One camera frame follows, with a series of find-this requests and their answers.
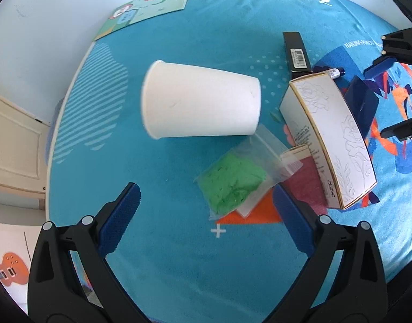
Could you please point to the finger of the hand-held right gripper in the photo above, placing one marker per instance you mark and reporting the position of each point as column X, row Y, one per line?
column 399, row 129
column 377, row 67

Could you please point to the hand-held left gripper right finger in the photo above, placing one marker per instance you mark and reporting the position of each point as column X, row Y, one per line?
column 292, row 222

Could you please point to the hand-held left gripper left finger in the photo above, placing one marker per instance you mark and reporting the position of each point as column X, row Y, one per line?
column 122, row 216

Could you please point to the black slim box with barcode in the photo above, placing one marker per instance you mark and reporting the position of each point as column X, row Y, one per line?
column 295, row 43

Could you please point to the white paper cup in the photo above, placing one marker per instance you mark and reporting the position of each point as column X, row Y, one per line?
column 199, row 101

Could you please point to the dark blue card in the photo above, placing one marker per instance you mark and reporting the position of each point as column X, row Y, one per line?
column 359, row 101

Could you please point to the small white tube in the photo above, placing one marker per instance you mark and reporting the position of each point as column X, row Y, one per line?
column 335, row 72

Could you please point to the dark red flat packet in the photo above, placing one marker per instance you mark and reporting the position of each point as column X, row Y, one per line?
column 305, row 181

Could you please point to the white box with flower drawing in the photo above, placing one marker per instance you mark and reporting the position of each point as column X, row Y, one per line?
column 340, row 134

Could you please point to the green clay in plastic bag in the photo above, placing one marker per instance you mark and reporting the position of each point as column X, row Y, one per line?
column 232, row 181

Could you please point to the blue printed mat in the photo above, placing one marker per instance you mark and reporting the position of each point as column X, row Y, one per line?
column 192, row 259

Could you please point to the white guitar printed cloth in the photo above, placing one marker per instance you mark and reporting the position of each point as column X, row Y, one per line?
column 10, row 265

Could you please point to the cream panelled door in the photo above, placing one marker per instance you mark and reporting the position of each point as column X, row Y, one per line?
column 14, row 148

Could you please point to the green picture book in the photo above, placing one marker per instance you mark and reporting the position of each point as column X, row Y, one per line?
column 148, row 6

